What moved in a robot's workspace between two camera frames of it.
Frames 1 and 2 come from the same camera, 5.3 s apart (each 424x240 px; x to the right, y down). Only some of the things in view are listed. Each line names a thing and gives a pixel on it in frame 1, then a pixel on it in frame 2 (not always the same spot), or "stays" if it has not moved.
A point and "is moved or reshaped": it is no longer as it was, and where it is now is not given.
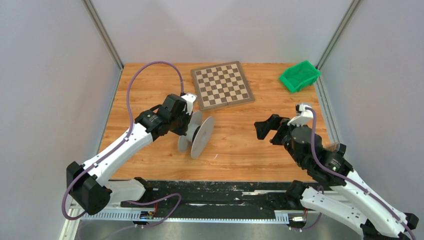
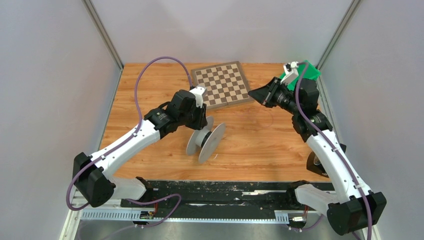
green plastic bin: [298, 76] stays
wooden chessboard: [221, 85] stays
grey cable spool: [198, 134] is moved or reshaped
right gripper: [273, 122] → [264, 95]
